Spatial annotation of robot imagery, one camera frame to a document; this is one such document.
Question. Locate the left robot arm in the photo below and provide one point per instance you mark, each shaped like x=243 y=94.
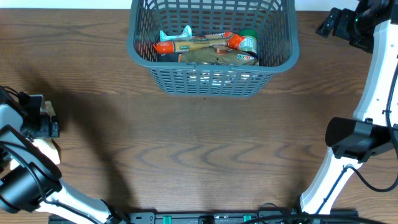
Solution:
x=36 y=185

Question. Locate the gold coffee bag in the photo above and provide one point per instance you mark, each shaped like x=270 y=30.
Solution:
x=218 y=55

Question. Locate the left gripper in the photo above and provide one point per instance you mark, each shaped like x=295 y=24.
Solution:
x=48 y=127

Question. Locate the grey plastic basket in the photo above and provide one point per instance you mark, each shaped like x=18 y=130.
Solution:
x=275 y=22

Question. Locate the green lid jar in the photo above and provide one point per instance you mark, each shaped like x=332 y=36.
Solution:
x=249 y=44

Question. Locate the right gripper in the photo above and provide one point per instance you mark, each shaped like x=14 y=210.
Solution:
x=337 y=24

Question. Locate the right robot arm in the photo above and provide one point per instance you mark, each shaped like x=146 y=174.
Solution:
x=371 y=132

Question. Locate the white brown snack bag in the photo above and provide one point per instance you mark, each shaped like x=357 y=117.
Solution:
x=47 y=146

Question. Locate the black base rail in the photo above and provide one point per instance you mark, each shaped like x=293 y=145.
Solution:
x=196 y=218

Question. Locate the orange spaghetti packet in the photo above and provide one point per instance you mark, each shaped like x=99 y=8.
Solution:
x=182 y=45

